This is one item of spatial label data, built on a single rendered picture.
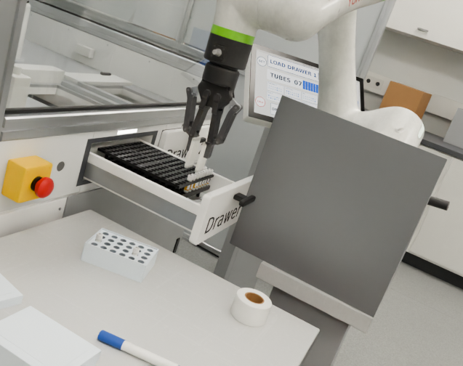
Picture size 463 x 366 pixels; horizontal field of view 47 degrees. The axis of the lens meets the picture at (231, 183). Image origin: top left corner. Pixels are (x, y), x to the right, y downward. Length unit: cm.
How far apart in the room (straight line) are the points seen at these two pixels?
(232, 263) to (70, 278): 135
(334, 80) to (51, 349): 100
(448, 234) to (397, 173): 289
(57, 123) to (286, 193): 52
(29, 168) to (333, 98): 80
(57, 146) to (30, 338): 48
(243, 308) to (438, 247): 315
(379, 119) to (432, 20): 295
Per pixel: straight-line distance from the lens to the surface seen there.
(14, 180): 102
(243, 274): 231
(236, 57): 111
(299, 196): 121
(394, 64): 466
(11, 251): 104
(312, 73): 214
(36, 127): 106
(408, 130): 137
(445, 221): 401
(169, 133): 145
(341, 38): 146
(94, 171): 121
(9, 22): 93
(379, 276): 121
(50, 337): 76
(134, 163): 121
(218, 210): 112
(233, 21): 110
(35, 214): 116
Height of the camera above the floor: 127
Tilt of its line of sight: 17 degrees down
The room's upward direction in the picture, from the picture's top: 19 degrees clockwise
